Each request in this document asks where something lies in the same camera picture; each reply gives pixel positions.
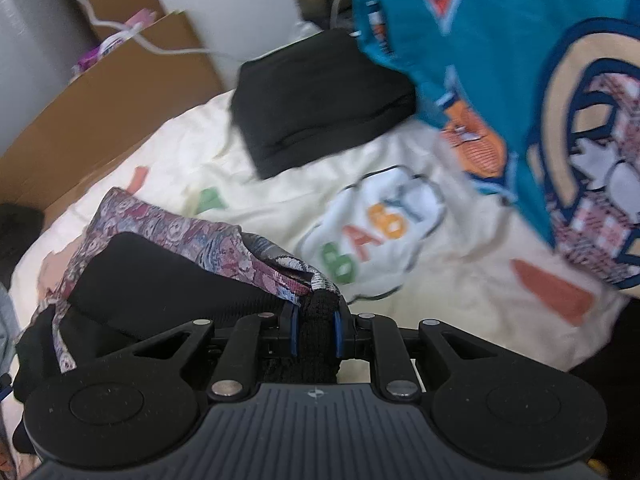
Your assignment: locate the teal patterned jersey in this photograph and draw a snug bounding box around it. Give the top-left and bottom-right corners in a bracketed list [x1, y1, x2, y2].
[352, 0, 639, 296]

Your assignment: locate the white cable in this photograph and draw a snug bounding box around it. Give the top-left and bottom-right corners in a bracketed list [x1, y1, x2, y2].
[54, 0, 241, 59]

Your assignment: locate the folded black garment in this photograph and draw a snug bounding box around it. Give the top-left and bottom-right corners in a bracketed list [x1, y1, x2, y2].
[230, 29, 418, 180]

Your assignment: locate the white cartoon bed sheet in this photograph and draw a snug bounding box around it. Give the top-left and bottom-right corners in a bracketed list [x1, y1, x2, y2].
[0, 86, 632, 480]

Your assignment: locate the purple white package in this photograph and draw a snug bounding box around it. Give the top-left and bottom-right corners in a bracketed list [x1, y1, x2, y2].
[72, 9, 157, 78]

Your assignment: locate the black clothes pile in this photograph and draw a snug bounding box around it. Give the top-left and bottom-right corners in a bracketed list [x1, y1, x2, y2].
[0, 203, 44, 289]

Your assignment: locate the brown cardboard sheet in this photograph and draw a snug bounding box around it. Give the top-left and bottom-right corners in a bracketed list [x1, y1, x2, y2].
[1, 0, 222, 220]

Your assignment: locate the black jacket with floral lining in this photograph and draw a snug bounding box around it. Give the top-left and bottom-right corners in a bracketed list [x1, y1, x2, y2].
[12, 186, 354, 456]

